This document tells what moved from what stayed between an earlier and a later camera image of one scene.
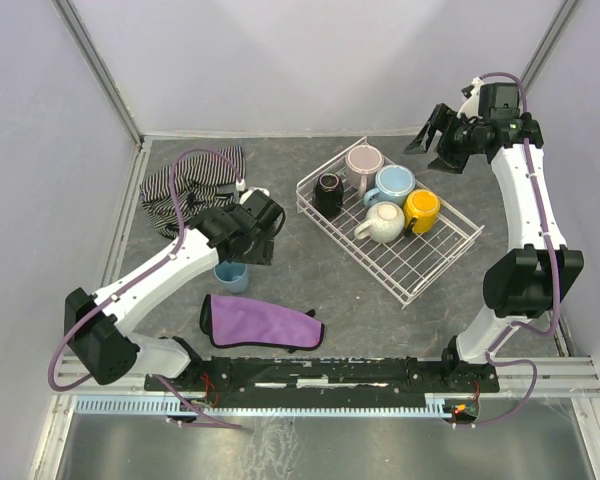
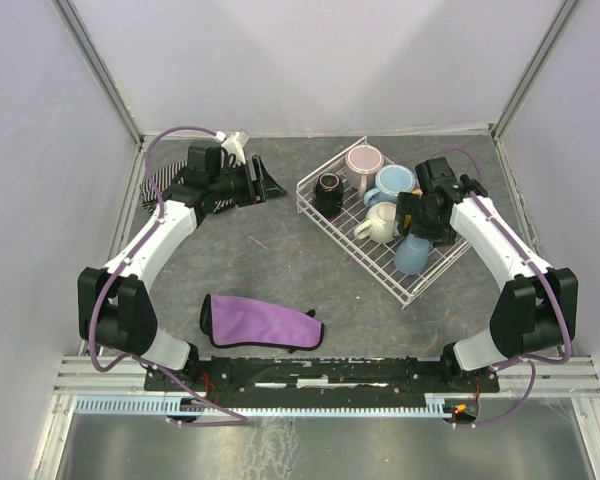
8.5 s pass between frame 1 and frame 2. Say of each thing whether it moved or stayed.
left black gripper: moved
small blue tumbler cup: moved
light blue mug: stayed
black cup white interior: stayed
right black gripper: moved
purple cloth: stayed
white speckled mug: stayed
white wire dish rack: stayed
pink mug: stayed
